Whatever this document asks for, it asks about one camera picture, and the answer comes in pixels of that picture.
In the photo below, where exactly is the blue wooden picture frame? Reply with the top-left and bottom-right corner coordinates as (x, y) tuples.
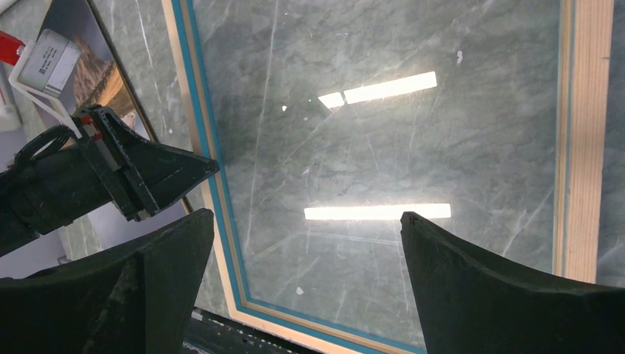
(162, 1), (615, 353)

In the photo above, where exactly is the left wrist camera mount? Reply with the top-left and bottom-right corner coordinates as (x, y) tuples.
(1, 29), (81, 138)

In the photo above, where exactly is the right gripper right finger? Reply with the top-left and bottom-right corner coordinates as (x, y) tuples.
(401, 212), (624, 353)

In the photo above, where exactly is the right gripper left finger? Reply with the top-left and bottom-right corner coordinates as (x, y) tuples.
(1, 209), (214, 353)

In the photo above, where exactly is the landscape photo print board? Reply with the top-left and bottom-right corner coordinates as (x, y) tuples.
(1, 1), (186, 279)

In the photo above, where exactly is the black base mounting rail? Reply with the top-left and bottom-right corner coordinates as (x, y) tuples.
(181, 308), (315, 354)

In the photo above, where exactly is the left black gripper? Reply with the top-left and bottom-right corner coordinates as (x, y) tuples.
(1, 105), (220, 255)

